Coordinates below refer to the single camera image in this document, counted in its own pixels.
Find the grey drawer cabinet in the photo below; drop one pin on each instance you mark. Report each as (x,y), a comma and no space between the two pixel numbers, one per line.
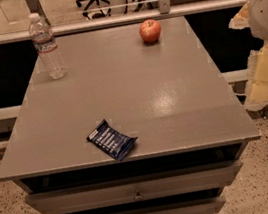
(169,95)

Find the clear plastic water bottle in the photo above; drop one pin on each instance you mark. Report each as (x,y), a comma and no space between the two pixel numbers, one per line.
(46,46)

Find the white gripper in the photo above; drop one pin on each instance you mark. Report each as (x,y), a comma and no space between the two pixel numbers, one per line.
(266,13)

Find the red apple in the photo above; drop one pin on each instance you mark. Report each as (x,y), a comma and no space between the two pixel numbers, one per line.
(150,30)

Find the blue snack bar wrapper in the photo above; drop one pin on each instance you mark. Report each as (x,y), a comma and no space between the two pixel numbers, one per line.
(110,141)

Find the top grey drawer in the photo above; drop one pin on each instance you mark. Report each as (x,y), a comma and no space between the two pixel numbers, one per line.
(78,199)

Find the metal railing frame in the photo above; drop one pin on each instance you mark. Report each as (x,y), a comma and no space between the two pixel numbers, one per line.
(14,16)

